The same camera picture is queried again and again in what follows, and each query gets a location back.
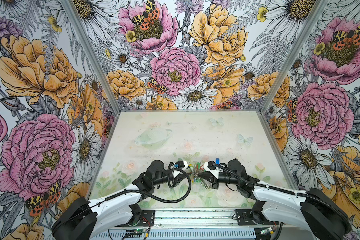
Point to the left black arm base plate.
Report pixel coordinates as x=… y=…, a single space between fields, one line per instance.
x=142 y=218

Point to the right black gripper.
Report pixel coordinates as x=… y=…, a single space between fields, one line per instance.
x=213 y=179

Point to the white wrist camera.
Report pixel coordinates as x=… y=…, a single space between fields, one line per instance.
x=213 y=168
x=181 y=164

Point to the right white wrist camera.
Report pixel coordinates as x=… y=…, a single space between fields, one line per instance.
x=213 y=168

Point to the large metal keyring with keys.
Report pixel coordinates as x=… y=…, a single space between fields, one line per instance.
x=197 y=169

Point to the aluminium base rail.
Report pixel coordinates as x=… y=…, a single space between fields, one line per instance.
x=219 y=217

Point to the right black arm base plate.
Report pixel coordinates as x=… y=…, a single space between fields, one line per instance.
x=246 y=217

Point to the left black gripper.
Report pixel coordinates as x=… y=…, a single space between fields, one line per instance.
x=178 y=179

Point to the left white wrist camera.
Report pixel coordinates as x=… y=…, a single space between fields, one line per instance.
x=181 y=164

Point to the white vented panel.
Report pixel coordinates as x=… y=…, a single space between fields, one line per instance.
x=183 y=234

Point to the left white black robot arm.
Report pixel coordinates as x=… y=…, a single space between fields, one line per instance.
x=84 y=219

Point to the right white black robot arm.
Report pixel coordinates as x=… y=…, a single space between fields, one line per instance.
x=310 y=210

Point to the green circuit board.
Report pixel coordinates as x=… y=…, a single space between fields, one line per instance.
x=135 y=231

